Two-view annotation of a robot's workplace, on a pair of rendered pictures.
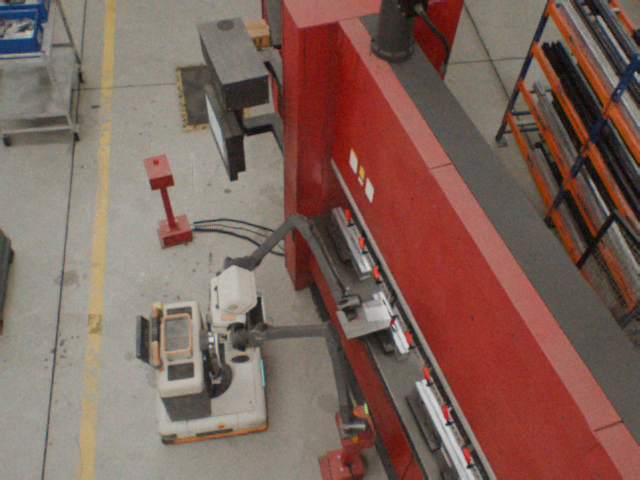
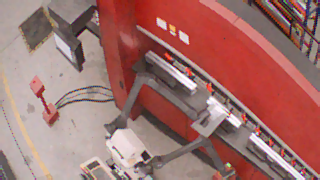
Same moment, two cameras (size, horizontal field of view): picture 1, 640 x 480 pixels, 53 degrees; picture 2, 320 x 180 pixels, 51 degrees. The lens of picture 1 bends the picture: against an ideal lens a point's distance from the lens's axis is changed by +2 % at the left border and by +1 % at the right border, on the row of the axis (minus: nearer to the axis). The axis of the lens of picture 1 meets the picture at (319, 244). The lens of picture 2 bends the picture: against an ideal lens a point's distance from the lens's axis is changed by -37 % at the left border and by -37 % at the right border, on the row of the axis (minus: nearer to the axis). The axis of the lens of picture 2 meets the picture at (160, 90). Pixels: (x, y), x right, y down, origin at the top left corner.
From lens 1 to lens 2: 75 cm
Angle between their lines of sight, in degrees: 11
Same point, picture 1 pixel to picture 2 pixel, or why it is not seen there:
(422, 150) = (222, 14)
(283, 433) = not seen: outside the picture
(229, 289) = (125, 146)
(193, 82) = (27, 28)
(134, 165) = (19, 87)
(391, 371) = (234, 139)
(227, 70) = (69, 16)
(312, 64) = not seen: outside the picture
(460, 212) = (259, 43)
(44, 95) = not seen: outside the picture
